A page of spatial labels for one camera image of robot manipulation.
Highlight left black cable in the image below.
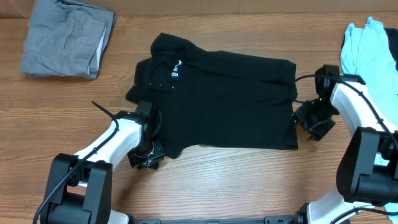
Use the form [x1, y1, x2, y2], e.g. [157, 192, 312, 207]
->
[32, 101, 121, 224]

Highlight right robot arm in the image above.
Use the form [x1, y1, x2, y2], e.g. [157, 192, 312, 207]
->
[290, 65, 397, 224]

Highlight light blue shirt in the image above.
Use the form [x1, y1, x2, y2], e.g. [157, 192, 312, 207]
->
[340, 16, 398, 223]

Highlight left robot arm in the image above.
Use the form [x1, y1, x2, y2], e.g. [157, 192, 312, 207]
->
[33, 101, 165, 224]

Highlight black polo shirt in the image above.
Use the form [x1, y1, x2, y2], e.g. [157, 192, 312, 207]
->
[126, 33, 298, 158]

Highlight folded grey shorts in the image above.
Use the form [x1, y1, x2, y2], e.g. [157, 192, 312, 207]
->
[20, 0, 116, 80]

